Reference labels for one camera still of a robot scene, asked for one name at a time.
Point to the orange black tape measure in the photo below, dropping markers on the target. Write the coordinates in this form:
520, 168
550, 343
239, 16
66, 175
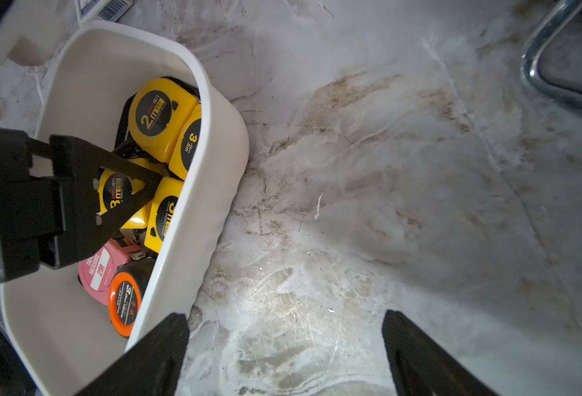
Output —
126, 293

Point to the playing card deck box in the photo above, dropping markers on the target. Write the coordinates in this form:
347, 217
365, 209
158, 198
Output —
106, 10

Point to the black ribbed carrying case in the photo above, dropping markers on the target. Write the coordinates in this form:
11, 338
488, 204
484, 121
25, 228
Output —
551, 64

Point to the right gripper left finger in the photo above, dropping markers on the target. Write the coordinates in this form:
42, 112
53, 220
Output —
151, 367

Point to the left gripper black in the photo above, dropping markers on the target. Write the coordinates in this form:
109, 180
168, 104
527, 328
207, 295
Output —
67, 218

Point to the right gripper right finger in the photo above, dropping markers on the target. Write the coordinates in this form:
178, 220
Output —
420, 366

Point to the yellow 3.5m tape measure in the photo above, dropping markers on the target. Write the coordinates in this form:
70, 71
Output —
186, 145

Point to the white plastic storage box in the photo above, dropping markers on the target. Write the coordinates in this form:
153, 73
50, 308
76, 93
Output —
64, 336

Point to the pink tape measure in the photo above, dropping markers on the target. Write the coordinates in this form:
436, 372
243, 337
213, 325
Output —
98, 271

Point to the yellow 3m tape measure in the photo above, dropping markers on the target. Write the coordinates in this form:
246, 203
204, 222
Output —
163, 209
117, 188

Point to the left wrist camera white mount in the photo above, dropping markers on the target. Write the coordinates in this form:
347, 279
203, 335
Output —
29, 32

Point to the yellow 2m tape measure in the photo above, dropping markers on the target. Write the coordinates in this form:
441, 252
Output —
153, 118

